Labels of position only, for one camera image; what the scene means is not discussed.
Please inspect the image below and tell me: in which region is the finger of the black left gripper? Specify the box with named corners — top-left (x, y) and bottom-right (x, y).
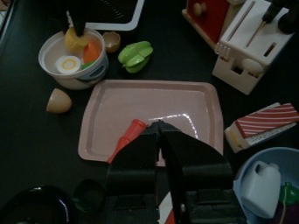
top-left (64, 0), bottom-right (88, 39)

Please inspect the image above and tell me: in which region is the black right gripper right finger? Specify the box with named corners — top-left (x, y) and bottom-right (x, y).
top-left (157, 122), bottom-right (248, 224)

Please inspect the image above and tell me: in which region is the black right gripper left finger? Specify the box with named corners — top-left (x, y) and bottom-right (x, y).
top-left (104, 120), bottom-right (161, 224)

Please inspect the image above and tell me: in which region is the yellow toy corn piece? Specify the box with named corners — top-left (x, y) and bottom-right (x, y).
top-left (62, 27), bottom-right (92, 53)

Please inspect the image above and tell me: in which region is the orange toy carrot piece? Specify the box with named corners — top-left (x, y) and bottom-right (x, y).
top-left (106, 118), bottom-right (149, 165)

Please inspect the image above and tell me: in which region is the white framed black tray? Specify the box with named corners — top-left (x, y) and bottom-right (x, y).
top-left (82, 0), bottom-right (145, 32)

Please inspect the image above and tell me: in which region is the small tan eggshell half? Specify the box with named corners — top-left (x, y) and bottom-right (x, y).
top-left (101, 31), bottom-right (122, 53)

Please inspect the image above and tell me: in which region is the orange toy carrot tip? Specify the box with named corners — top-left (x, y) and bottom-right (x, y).
top-left (81, 39), bottom-right (102, 65)

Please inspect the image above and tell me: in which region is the white toy pot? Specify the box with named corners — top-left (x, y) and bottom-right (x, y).
top-left (37, 27), bottom-right (109, 90)

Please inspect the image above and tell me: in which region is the white toy egg slice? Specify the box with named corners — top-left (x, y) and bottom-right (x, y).
top-left (53, 55), bottom-right (82, 74)

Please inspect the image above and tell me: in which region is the dark green toy cup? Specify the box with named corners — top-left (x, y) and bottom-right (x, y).
top-left (70, 178), bottom-right (106, 214)

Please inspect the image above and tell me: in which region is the white toy milk jug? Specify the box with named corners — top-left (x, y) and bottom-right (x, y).
top-left (239, 160), bottom-right (283, 220)

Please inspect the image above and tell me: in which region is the light blue bowl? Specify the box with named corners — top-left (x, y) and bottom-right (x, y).
top-left (232, 146), bottom-right (299, 224)

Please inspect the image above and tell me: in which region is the green toy pepper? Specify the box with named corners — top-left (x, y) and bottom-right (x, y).
top-left (116, 40), bottom-right (154, 74)

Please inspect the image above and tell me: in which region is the pink plastic tray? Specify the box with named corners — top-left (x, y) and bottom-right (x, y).
top-left (77, 79), bottom-right (225, 167)

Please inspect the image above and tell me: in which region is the red striped toy cake slice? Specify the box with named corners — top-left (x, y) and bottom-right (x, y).
top-left (224, 101), bottom-right (299, 154)

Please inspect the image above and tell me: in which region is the green purple toy eggplant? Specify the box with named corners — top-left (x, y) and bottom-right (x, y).
top-left (277, 181), bottom-right (299, 224)

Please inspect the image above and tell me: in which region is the tan toy eggshell half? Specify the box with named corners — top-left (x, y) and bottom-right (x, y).
top-left (45, 87), bottom-right (73, 115)

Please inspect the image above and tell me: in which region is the black toy pan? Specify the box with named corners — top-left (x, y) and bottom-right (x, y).
top-left (0, 185), bottom-right (73, 224)

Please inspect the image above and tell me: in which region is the red wooden toy box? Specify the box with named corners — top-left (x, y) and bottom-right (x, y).
top-left (181, 0), bottom-right (249, 51)

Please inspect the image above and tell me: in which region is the tan wooden toy spoon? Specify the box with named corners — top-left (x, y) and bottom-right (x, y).
top-left (240, 58), bottom-right (265, 77)

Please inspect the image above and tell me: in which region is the white toy fork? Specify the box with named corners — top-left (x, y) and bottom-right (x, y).
top-left (213, 42), bottom-right (233, 63)

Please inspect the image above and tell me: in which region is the white wooden knife block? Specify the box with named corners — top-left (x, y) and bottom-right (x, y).
top-left (210, 0), bottom-right (295, 96)

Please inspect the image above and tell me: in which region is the black handled toy knife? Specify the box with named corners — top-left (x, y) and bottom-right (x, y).
top-left (244, 0), bottom-right (291, 47)

